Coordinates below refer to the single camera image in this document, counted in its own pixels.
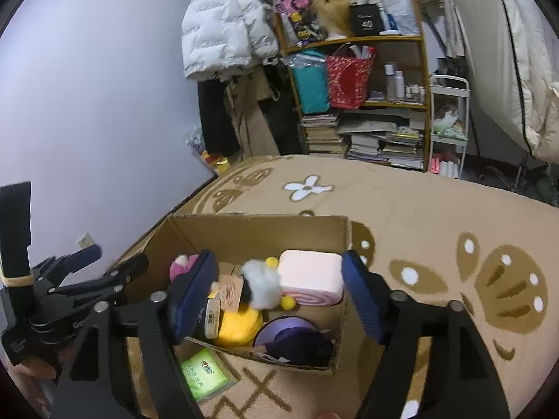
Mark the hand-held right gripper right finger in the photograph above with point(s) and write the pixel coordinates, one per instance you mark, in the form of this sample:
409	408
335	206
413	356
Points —
362	297

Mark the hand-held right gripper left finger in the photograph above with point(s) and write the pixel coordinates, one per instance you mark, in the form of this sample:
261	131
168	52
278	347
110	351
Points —
194	297

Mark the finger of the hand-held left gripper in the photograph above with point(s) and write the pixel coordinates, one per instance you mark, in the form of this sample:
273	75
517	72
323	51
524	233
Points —
78	257
118	275

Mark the yellow and pink plush toy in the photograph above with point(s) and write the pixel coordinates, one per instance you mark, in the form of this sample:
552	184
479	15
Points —
238	327

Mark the pink swirl roll plush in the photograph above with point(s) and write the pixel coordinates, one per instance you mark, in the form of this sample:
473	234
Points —
310	273

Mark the white fluffy plush toy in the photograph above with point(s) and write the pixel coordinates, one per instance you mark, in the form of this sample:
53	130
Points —
262	283

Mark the purple-haired plush doll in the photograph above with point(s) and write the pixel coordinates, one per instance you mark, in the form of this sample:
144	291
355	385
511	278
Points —
297	342

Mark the cardboard box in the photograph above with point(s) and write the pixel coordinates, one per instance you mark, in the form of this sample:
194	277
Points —
262	231

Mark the person's left hand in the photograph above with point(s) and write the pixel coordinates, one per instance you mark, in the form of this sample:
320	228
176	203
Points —
30	373

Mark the white paper tag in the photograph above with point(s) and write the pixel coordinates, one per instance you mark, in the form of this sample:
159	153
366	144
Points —
213	318

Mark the beige paper tag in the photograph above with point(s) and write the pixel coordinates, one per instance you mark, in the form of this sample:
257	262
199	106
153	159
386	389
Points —
230	293

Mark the green tissue pack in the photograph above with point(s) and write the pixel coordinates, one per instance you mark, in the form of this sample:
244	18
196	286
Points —
205	375

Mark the beige patterned blanket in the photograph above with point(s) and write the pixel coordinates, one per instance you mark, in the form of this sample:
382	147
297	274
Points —
415	209

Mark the red and yellow packet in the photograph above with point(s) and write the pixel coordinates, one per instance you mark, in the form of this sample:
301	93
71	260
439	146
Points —
220	163

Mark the pile of magazines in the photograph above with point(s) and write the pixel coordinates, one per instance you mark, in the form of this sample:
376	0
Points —
384	144

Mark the clear plastic bag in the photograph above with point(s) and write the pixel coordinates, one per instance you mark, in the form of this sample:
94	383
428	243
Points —
196	139

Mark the stack of books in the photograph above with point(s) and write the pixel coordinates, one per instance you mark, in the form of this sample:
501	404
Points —
323	135

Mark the long black coat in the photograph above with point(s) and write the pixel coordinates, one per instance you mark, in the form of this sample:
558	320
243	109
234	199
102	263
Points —
216	118

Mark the beige coat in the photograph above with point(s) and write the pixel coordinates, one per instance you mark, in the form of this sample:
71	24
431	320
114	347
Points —
253	118

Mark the short black coat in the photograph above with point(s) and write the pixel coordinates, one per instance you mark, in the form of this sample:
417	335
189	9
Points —
284	118

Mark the cloth in cart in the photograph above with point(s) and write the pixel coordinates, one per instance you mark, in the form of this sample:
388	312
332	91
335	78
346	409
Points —
447	120

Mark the white cart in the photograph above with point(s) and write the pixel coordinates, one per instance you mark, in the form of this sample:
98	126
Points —
466	118

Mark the row of small bottles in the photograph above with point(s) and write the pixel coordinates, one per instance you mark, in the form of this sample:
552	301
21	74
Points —
415	94

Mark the white bottle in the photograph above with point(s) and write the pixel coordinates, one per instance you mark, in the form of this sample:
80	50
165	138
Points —
399	86

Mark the tall clear bottle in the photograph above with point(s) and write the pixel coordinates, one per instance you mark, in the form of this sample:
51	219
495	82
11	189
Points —
389	83

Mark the red patterned bag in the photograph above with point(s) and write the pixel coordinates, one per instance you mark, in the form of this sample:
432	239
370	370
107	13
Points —
349	80

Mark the teal bag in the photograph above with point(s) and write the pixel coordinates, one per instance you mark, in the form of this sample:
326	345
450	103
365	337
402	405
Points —
311	85

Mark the wooden shelf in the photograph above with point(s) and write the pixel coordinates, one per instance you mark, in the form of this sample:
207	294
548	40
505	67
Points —
375	40

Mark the white puffer jacket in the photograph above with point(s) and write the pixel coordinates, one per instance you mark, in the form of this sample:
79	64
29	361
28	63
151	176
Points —
218	22

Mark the black box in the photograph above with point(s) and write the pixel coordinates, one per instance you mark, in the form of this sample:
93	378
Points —
366	19

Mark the white padded chair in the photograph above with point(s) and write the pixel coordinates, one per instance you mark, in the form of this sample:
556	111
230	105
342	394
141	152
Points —
533	74

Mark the blonde wig head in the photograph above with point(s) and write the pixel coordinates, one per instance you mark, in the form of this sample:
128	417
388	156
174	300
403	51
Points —
334	13

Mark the pink and black bag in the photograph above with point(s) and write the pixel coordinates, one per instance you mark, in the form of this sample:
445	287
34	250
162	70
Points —
301	17

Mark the white paper bag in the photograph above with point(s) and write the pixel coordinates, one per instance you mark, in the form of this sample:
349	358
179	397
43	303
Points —
399	4

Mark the wall outlet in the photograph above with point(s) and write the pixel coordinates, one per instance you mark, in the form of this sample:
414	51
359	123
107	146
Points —
86	241

